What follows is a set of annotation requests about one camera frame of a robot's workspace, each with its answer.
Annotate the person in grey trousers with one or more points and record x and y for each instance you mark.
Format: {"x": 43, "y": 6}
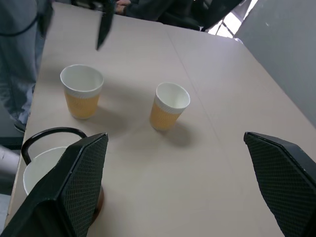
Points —
{"x": 14, "y": 74}

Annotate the black office chair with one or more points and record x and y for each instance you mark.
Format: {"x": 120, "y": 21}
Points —
{"x": 214, "y": 12}

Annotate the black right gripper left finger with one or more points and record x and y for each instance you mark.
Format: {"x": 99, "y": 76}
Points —
{"x": 74, "y": 177}

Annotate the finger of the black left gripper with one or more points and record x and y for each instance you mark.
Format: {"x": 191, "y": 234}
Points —
{"x": 105, "y": 24}
{"x": 47, "y": 19}

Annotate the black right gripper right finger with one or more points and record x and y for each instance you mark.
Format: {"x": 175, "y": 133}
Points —
{"x": 281, "y": 172}

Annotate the yellow white paper cup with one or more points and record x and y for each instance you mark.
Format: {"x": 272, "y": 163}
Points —
{"x": 42, "y": 165}
{"x": 163, "y": 117}
{"x": 82, "y": 103}

